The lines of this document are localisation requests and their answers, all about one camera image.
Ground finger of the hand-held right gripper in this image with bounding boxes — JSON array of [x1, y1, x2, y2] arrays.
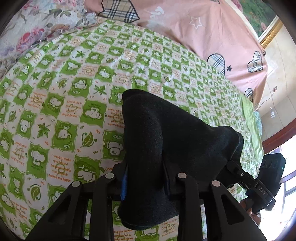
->
[[225, 160, 257, 189], [236, 182, 250, 193]]

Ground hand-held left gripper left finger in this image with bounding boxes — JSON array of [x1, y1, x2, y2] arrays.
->
[[24, 162, 126, 241]]

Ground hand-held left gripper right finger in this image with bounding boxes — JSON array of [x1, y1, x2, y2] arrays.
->
[[162, 160, 267, 241]]

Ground black pants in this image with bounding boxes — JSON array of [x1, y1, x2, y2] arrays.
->
[[118, 88, 244, 231]]

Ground person's right hand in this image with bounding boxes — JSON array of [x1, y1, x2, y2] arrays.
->
[[239, 198, 262, 224]]

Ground plain green sheet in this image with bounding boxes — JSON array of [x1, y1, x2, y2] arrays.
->
[[239, 93, 264, 158]]

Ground light blue cloth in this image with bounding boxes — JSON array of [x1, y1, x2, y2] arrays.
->
[[253, 111, 263, 137]]

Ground green checked bed sheet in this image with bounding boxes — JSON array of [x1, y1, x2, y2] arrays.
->
[[0, 19, 265, 241]]

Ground pink quilt with plaid hearts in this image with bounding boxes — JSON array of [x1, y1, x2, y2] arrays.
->
[[83, 0, 269, 102]]

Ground gold framed landscape painting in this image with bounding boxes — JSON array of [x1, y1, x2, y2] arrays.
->
[[231, 0, 284, 48]]

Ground floral pillow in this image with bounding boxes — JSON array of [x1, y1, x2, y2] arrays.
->
[[0, 0, 97, 77]]

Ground window frame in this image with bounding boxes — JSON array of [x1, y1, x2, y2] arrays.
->
[[280, 171, 296, 200]]

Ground reddish brown wooden rail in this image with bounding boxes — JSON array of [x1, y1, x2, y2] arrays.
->
[[262, 125, 296, 154]]

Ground white cable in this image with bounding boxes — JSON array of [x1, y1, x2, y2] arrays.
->
[[257, 91, 277, 109]]

